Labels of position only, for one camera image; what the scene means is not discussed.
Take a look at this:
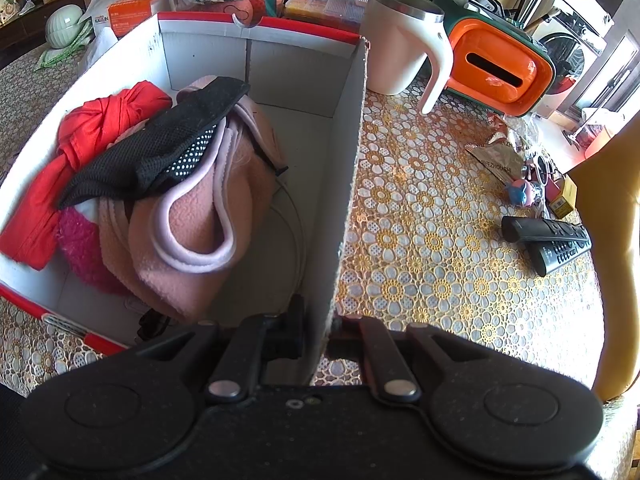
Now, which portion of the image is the black mesh cloth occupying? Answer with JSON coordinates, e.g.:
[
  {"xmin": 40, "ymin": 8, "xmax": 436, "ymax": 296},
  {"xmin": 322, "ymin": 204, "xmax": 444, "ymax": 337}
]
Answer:
[{"xmin": 57, "ymin": 76, "xmax": 251, "ymax": 211}]

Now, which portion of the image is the black cable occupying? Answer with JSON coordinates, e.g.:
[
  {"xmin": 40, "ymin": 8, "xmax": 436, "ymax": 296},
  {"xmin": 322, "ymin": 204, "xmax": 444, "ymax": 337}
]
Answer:
[{"xmin": 137, "ymin": 307, "xmax": 172, "ymax": 342}]

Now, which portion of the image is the green cloth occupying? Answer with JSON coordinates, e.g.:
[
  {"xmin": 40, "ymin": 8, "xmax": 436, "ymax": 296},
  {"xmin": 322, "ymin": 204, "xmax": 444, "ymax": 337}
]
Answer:
[{"xmin": 35, "ymin": 25, "xmax": 96, "ymax": 72}]

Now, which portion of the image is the white mug with handle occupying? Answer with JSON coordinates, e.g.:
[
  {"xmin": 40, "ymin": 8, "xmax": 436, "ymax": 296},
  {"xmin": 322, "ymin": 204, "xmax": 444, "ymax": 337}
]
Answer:
[{"xmin": 360, "ymin": 0, "xmax": 455, "ymax": 115}]

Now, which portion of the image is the pink plush toy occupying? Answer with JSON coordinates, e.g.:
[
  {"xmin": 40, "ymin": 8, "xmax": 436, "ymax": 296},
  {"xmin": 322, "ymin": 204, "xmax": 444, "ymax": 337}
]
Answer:
[{"xmin": 55, "ymin": 207, "xmax": 132, "ymax": 297}]

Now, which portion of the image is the pink fleece cloth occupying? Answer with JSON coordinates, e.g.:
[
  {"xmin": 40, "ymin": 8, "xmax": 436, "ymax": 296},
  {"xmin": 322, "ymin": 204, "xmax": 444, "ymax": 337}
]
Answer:
[{"xmin": 97, "ymin": 75, "xmax": 290, "ymax": 323}]

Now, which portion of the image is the wooden television cabinet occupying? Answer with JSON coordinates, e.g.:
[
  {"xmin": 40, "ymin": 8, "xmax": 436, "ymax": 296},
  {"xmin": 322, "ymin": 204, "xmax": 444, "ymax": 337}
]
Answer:
[{"xmin": 0, "ymin": 0, "xmax": 166, "ymax": 53}]

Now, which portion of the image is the orange carton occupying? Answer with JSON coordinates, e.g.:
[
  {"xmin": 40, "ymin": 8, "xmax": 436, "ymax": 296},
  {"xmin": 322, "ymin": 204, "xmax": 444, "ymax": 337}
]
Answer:
[{"xmin": 107, "ymin": 0, "xmax": 168, "ymax": 36}]

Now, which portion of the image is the clear bead storage box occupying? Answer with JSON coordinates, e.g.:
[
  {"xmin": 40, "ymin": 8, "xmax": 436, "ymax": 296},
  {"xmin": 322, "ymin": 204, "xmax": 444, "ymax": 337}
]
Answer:
[{"xmin": 285, "ymin": 0, "xmax": 371, "ymax": 24}]

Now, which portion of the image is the green ceramic bowl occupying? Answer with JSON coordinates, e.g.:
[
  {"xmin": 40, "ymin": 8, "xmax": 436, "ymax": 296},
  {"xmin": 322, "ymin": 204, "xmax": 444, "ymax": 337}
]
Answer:
[{"xmin": 46, "ymin": 4, "xmax": 85, "ymax": 50}]

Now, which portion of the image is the white washing machine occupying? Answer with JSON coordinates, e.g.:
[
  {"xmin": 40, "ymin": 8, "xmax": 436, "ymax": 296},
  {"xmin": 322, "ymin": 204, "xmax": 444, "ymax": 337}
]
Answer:
[{"xmin": 530, "ymin": 0, "xmax": 617, "ymax": 112}]

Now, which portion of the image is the red cardboard box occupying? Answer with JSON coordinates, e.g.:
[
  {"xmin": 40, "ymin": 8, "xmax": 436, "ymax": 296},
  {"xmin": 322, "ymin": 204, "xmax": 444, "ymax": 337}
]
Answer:
[{"xmin": 0, "ymin": 10, "xmax": 372, "ymax": 386}]

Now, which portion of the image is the white plastic packet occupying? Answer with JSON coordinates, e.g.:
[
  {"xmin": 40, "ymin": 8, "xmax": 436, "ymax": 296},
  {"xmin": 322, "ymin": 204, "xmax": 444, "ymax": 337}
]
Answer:
[{"xmin": 82, "ymin": 25, "xmax": 122, "ymax": 68}]

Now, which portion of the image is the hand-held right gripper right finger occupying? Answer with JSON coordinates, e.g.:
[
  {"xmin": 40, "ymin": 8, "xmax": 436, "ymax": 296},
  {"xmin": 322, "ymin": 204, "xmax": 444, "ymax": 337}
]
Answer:
[{"xmin": 325, "ymin": 314, "xmax": 493, "ymax": 403}]

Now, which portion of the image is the black remote control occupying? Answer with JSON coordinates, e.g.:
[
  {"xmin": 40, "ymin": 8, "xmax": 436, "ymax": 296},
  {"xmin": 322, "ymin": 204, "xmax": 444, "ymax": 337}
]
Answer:
[
  {"xmin": 529, "ymin": 232, "xmax": 594, "ymax": 277},
  {"xmin": 501, "ymin": 216, "xmax": 591, "ymax": 244}
]

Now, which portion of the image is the small yellow box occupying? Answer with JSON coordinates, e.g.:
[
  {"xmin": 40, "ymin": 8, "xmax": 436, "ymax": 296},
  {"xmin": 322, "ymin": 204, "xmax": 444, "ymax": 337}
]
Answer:
[{"xmin": 546, "ymin": 175, "xmax": 579, "ymax": 220}]

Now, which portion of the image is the red cloth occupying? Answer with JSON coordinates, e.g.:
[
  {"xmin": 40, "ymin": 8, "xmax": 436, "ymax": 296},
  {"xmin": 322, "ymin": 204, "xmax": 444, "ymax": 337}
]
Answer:
[{"xmin": 0, "ymin": 80, "xmax": 173, "ymax": 271}]

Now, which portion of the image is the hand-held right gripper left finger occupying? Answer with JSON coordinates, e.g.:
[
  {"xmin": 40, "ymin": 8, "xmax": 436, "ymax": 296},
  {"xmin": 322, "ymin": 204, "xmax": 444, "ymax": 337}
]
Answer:
[{"xmin": 135, "ymin": 294, "xmax": 308, "ymax": 406}]

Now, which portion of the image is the orange tissue box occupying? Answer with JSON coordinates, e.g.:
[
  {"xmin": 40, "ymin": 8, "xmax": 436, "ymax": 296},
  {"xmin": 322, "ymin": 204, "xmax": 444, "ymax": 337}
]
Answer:
[{"xmin": 434, "ymin": 0, "xmax": 557, "ymax": 117}]

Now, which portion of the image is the small pink blue toy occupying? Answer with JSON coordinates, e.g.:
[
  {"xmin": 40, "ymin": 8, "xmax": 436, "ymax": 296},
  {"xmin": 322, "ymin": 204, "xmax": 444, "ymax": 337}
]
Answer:
[{"xmin": 505, "ymin": 180, "xmax": 544, "ymax": 208}]

